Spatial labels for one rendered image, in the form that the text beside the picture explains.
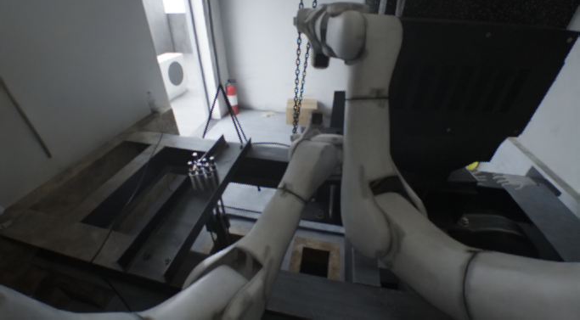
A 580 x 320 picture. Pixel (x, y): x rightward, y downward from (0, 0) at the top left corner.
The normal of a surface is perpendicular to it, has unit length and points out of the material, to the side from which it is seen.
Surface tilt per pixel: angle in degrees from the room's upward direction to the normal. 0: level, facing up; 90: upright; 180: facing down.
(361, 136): 71
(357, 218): 76
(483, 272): 54
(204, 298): 28
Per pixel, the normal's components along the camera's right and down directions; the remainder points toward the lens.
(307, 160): -0.51, -0.55
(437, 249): -0.36, -0.86
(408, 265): -0.93, 0.04
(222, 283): 0.16, -0.97
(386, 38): 0.26, 0.17
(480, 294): -0.92, -0.28
